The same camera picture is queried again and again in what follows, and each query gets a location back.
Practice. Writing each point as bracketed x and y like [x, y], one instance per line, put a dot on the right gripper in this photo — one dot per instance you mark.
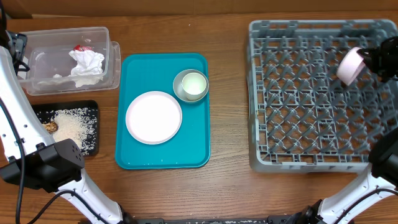
[374, 59]

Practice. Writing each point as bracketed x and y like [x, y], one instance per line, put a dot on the red snack wrapper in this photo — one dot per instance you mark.
[82, 48]

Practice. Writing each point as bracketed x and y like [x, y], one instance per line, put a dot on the white napkin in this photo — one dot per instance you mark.
[80, 67]

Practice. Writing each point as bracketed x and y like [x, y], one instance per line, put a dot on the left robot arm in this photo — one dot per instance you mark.
[35, 159]

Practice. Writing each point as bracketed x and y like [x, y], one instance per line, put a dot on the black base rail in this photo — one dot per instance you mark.
[273, 219]

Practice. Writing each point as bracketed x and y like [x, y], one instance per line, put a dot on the white paper cup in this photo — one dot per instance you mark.
[194, 86]

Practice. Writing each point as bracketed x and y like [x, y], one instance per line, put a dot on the grey dishwasher rack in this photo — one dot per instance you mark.
[302, 117]

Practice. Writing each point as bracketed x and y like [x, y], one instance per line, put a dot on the teal serving tray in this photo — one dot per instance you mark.
[190, 147]

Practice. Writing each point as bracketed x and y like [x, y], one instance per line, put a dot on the small white plate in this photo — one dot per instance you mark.
[350, 66]

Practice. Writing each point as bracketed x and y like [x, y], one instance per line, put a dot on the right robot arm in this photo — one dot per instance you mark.
[379, 179]

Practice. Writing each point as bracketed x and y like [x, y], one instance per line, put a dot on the rice leftovers pile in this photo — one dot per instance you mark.
[78, 124]

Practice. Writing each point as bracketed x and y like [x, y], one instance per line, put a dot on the black plastic tray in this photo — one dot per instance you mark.
[69, 105]

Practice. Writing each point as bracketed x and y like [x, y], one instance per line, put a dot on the grey metal bowl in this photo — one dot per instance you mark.
[177, 85]

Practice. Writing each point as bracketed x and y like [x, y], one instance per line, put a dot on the large white plate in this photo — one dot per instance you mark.
[153, 117]

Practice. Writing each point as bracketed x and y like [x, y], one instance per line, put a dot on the clear plastic storage bin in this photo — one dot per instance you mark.
[43, 43]

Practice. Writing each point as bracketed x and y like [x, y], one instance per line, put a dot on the brown food scrap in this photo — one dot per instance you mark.
[51, 127]

